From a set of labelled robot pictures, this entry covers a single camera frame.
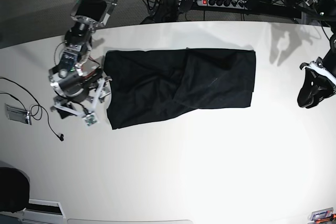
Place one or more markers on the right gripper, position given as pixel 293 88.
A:
pixel 75 88

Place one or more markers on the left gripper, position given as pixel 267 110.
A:
pixel 329 65

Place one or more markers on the black T-shirt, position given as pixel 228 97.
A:
pixel 159 85

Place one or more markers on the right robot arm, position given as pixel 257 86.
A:
pixel 88 15

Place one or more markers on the silver table socket plate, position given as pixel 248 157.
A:
pixel 17 114

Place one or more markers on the white power strip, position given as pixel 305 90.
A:
pixel 234 4

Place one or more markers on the small box with tools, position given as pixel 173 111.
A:
pixel 324 215

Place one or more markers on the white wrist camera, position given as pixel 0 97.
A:
pixel 90 119

